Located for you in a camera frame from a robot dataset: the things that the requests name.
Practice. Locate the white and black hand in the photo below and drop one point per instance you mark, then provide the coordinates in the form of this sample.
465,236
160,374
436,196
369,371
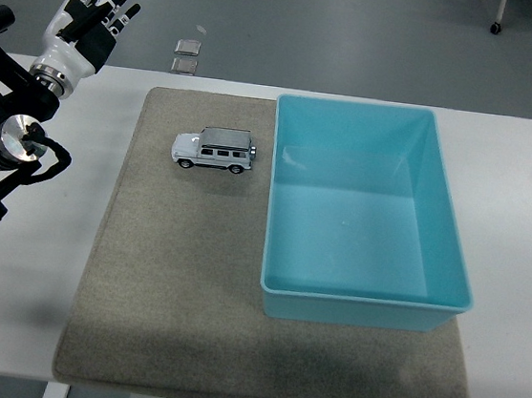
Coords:
59,48

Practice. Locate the white toy car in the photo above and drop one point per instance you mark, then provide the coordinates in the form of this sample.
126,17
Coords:
213,152

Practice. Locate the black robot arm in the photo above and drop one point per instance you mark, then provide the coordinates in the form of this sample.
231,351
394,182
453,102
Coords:
2,68

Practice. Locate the blue plastic box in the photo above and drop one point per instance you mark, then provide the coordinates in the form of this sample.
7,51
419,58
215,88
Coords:
348,237

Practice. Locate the silver floor outlet plate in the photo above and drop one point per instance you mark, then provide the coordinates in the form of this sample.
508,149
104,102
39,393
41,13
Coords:
188,46
184,65

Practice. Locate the grey-brown felt mat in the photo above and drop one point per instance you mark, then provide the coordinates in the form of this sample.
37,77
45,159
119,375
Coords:
181,271

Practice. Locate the white table leg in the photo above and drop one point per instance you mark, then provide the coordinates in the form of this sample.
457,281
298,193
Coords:
54,395

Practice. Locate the white cart leg with caster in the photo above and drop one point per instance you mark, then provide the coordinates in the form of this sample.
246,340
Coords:
498,14

